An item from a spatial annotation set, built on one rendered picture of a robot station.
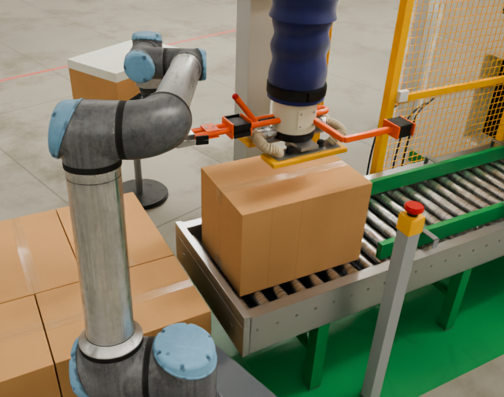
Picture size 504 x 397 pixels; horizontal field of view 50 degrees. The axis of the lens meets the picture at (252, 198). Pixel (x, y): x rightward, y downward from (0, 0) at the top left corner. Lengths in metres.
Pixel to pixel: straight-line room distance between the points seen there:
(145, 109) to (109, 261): 0.34
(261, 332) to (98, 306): 1.04
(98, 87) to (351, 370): 2.08
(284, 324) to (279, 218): 0.43
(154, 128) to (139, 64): 0.57
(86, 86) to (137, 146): 2.38
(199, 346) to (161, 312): 0.87
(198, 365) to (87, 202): 0.46
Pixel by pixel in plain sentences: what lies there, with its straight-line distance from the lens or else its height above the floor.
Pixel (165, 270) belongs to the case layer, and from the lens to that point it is 2.38.
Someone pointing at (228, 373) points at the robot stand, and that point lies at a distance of 1.71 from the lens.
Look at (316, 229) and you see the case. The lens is 2.23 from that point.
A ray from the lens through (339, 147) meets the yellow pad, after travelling 2.15.
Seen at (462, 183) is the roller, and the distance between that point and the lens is 3.33.
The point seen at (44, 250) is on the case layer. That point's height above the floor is 0.54.
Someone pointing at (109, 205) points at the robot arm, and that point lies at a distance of 1.13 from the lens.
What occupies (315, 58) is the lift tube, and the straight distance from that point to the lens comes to 1.97.
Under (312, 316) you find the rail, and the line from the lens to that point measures 2.28.
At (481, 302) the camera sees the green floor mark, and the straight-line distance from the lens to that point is 3.36.
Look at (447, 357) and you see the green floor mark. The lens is 2.97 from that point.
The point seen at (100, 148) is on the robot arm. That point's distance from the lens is 1.07.
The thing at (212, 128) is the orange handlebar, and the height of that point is 1.24.
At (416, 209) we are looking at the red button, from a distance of 1.99.
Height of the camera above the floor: 2.05
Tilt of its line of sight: 32 degrees down
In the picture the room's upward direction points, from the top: 3 degrees clockwise
